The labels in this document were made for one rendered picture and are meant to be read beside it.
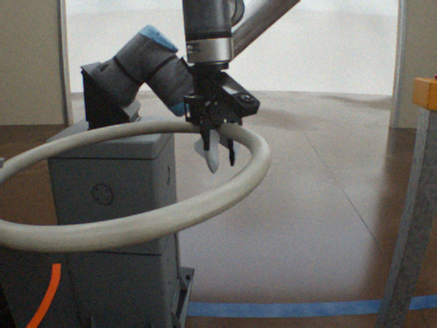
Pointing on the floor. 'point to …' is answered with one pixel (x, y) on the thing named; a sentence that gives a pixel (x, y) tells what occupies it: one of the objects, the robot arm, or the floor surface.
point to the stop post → (413, 212)
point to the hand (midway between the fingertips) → (225, 164)
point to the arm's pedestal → (101, 169)
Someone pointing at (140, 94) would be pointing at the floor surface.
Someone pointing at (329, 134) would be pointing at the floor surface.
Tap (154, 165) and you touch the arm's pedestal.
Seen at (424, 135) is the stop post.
